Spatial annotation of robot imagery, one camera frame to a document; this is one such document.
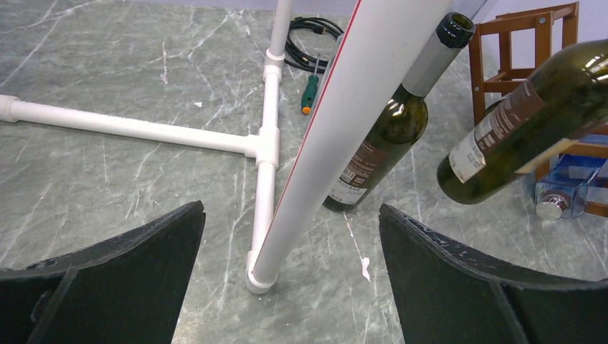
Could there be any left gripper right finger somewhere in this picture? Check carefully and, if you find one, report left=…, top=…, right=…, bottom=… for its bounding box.
left=379, top=204, right=607, bottom=343

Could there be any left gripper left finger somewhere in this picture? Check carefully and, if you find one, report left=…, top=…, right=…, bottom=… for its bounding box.
left=1, top=201, right=206, bottom=343

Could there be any dark green wine bottle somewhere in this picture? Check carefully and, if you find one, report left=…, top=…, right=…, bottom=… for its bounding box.
left=323, top=11, right=475, bottom=212

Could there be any green wine bottle silver neck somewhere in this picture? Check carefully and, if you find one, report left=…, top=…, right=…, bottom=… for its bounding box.
left=437, top=39, right=607, bottom=205

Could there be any tall blue liquid bottle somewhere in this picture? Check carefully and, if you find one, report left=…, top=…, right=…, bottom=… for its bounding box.
left=450, top=0, right=498, bottom=23

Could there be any blue clear bottle lying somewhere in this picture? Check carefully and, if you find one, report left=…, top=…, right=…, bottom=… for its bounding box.
left=535, top=134, right=607, bottom=221

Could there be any brown wooden wine rack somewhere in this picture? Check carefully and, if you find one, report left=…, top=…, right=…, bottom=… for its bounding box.
left=467, top=1, right=608, bottom=219

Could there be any green handled screwdriver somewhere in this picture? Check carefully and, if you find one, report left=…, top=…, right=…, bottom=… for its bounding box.
left=300, top=55, right=320, bottom=115

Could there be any white PVC pipe frame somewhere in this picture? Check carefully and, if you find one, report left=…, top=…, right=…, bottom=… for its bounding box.
left=1, top=1, right=452, bottom=294

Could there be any black coiled cable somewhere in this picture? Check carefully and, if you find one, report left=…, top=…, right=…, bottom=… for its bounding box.
left=285, top=16, right=345, bottom=75

